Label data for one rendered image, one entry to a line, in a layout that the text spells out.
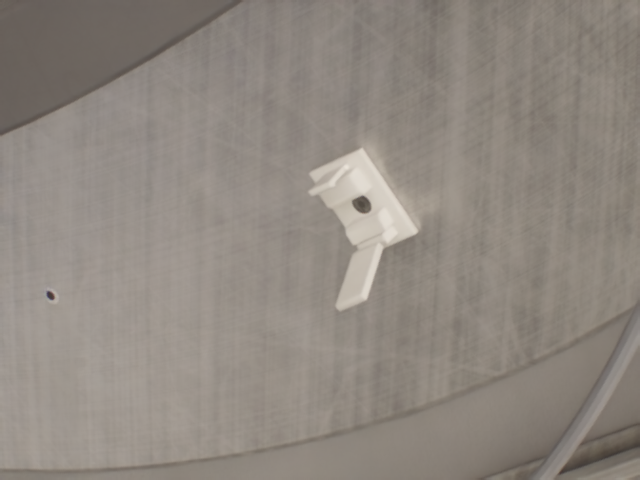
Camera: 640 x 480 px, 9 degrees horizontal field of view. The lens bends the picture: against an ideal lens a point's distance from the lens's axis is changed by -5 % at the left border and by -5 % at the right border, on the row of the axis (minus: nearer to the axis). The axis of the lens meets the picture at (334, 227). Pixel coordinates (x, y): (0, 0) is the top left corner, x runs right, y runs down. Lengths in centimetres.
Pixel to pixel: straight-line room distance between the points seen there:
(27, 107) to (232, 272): 8
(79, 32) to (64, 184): 10
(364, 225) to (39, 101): 8
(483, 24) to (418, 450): 12
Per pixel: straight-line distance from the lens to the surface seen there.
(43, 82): 91
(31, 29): 91
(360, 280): 94
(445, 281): 95
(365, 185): 94
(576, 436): 92
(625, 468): 94
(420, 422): 98
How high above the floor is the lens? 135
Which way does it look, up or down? 36 degrees down
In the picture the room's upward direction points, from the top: 2 degrees clockwise
